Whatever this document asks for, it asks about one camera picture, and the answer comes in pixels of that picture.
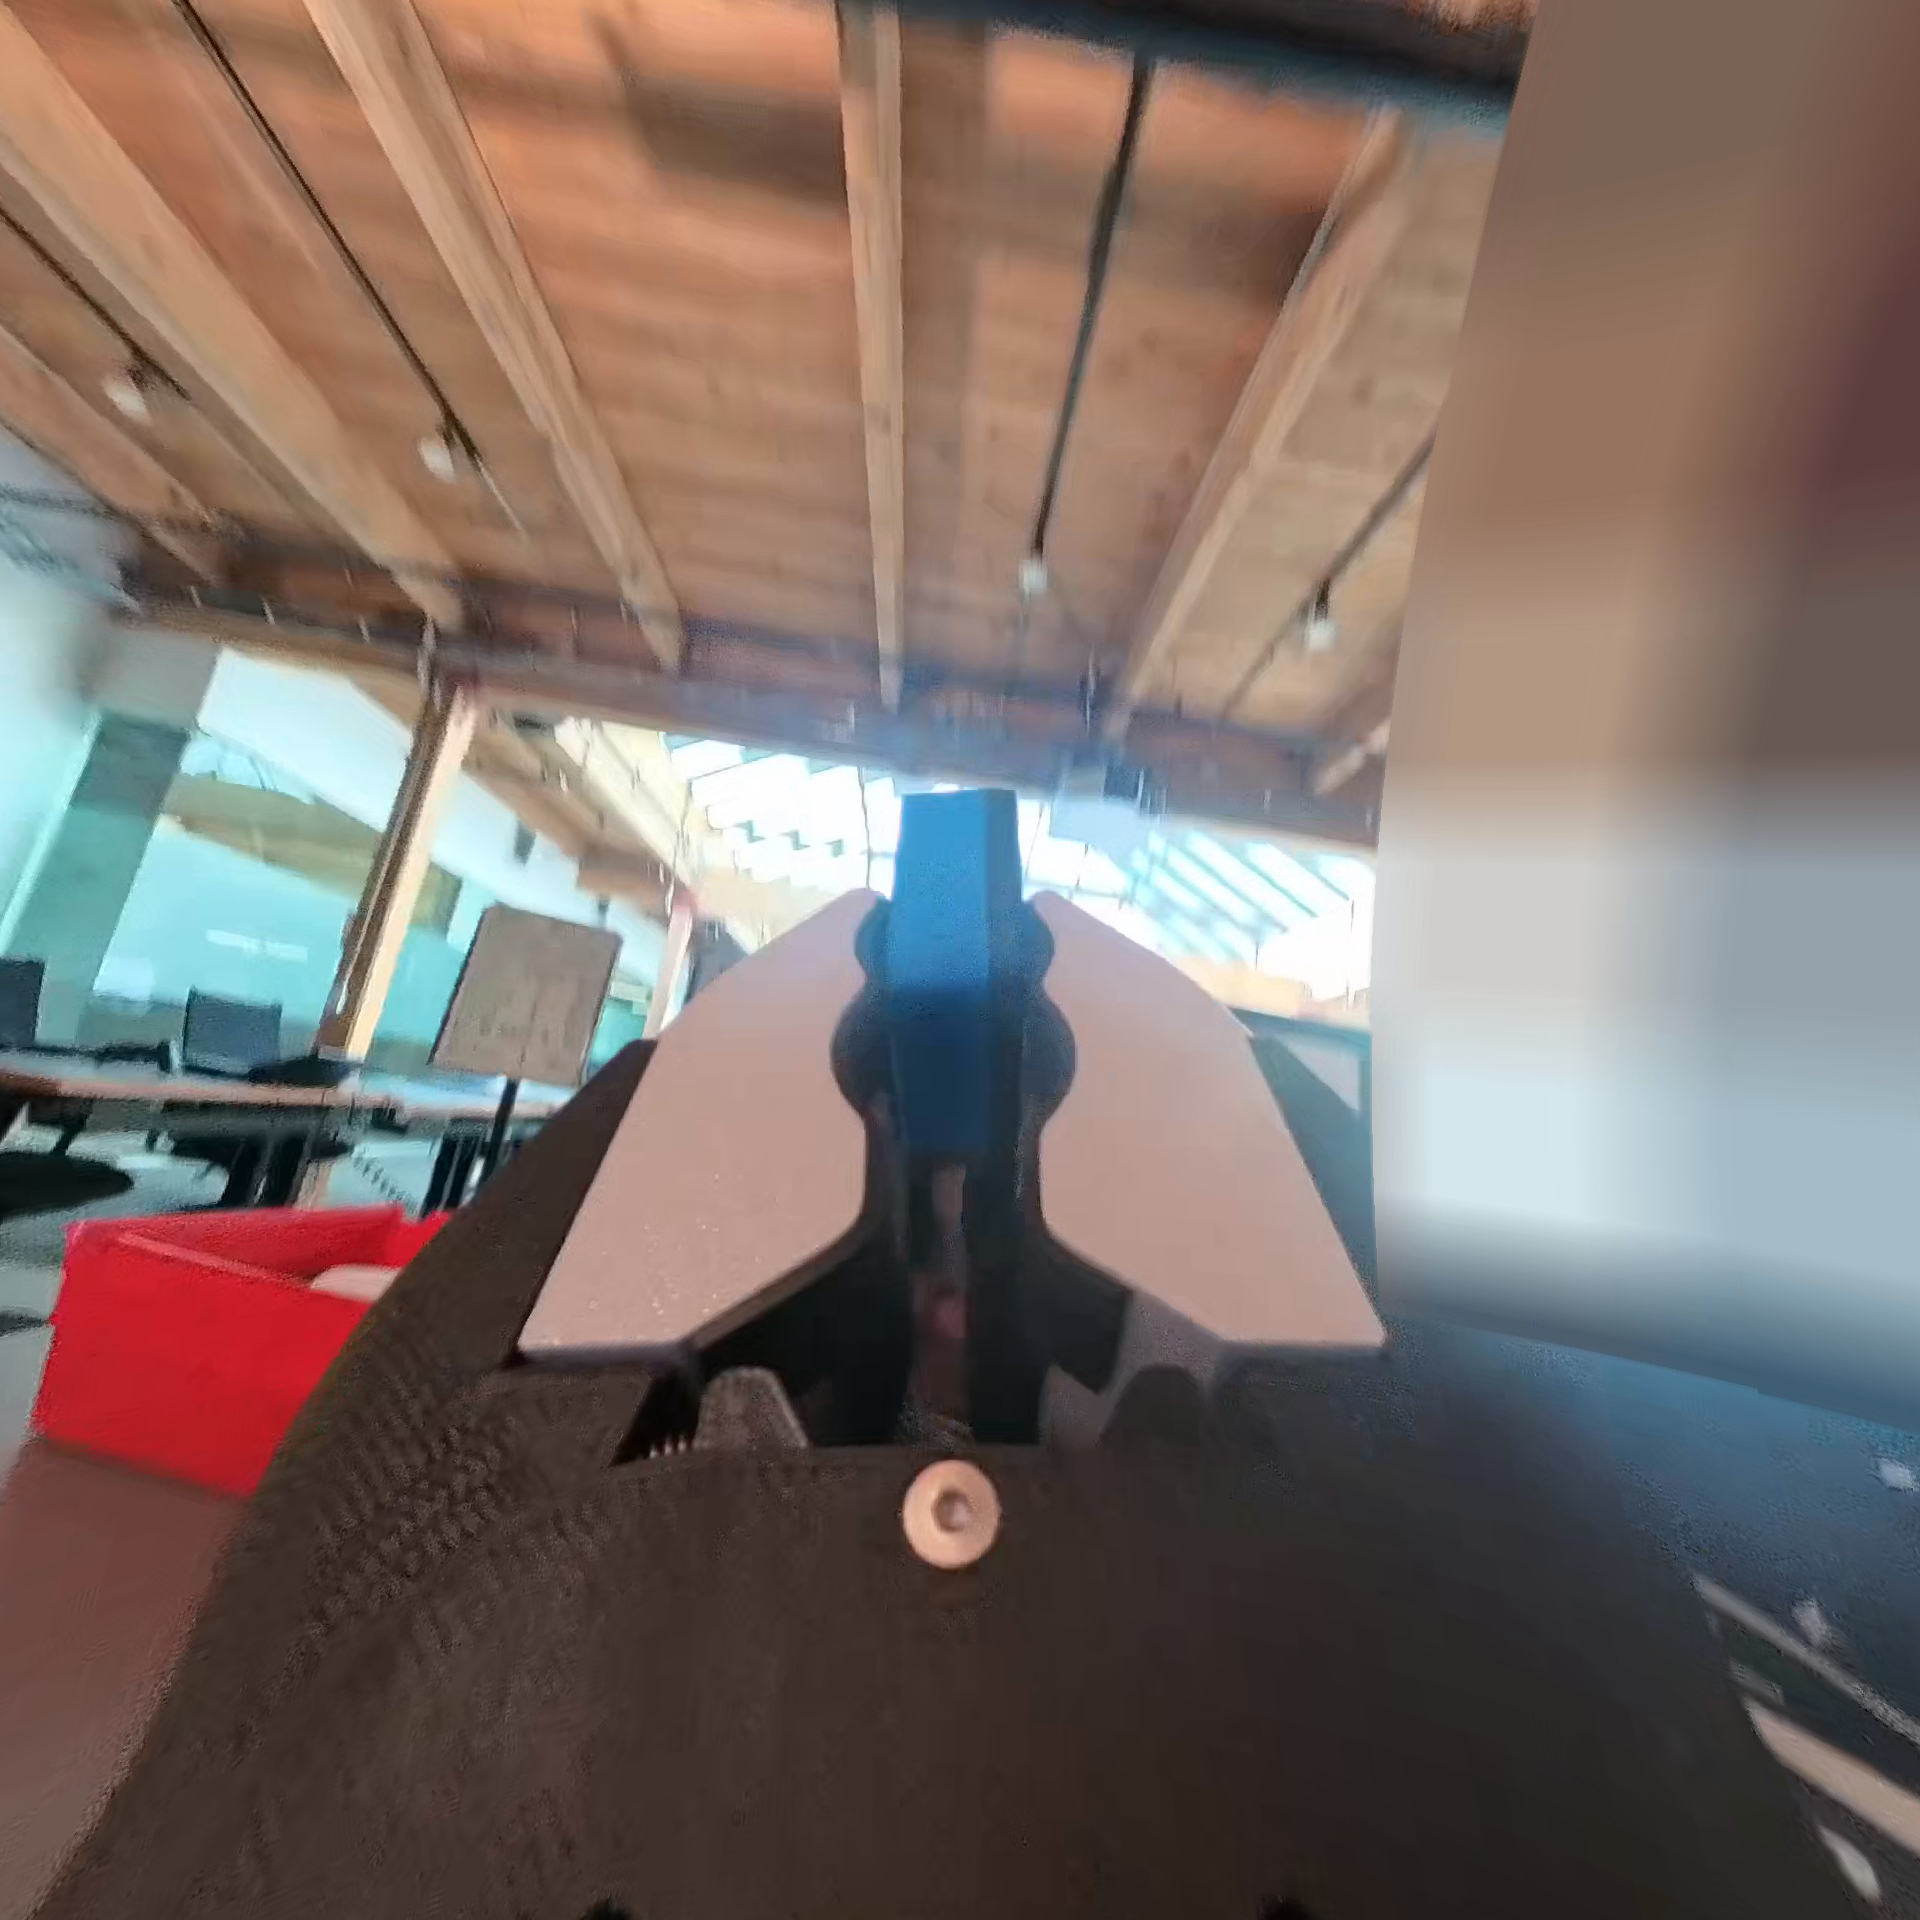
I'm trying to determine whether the whiteboard on black stand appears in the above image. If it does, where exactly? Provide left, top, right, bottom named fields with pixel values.
left=432, top=904, right=625, bottom=1172

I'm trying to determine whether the black ceiling rail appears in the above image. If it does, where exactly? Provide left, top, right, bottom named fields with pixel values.
left=832, top=0, right=1520, bottom=111

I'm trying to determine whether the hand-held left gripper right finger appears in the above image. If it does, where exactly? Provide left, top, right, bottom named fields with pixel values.
left=1025, top=892, right=1388, bottom=1394

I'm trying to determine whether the red plastic bin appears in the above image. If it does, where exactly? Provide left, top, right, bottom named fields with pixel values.
left=30, top=1204, right=452, bottom=1500

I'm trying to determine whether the blue and black foam block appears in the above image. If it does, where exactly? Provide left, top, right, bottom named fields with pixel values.
left=885, top=786, right=1025, bottom=1158

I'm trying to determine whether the wooden office desk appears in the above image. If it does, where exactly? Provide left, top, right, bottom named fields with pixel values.
left=0, top=1050, right=569, bottom=1210

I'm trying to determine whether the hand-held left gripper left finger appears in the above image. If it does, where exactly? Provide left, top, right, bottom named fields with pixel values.
left=516, top=887, right=902, bottom=1368

